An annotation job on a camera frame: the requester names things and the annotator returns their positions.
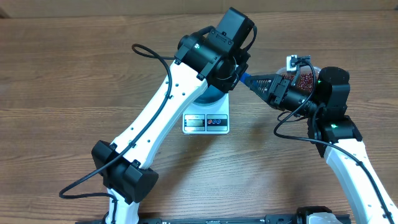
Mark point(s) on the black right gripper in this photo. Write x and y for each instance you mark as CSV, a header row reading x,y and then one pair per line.
x,y
278,89

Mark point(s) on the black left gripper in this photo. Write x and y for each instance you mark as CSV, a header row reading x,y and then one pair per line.
x,y
228,86

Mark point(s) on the blue plastic measuring scoop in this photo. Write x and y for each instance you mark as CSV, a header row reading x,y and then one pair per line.
x,y
246,79

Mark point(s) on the red adzuki beans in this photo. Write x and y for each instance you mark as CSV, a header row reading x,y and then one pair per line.
x,y
304,82

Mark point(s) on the white digital kitchen scale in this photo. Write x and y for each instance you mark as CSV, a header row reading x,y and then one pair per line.
x,y
208,118

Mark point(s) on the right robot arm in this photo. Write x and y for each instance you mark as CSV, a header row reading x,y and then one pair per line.
x,y
340,143

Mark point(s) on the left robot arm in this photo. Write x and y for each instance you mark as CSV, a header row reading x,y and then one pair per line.
x,y
211,56

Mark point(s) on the blue metal bowl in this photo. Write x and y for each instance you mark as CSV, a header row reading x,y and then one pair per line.
x,y
210,96

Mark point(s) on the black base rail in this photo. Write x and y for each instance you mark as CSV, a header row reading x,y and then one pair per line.
x,y
324,215

